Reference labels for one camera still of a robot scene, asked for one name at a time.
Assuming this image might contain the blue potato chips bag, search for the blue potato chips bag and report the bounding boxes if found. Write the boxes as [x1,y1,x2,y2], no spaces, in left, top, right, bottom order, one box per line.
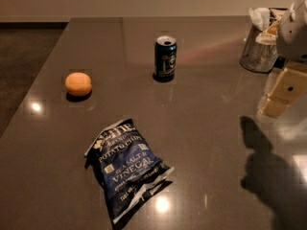
[84,119,174,224]

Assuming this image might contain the blue pepsi can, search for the blue pepsi can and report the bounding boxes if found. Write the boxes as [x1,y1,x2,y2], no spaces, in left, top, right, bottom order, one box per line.
[153,35,177,82]

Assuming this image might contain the wire mesh cup holder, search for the wire mesh cup holder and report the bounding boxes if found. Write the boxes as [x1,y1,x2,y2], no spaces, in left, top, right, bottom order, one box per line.
[240,26,278,74]

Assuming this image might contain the white crumpled napkin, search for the white crumpled napkin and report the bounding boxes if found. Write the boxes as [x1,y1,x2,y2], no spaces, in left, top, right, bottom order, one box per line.
[248,8,271,31]

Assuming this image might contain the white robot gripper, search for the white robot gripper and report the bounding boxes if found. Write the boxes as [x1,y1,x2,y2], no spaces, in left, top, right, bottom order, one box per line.
[259,0,307,118]

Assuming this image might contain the round orange fruit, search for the round orange fruit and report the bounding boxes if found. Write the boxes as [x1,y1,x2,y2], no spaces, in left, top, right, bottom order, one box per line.
[65,72,92,97]

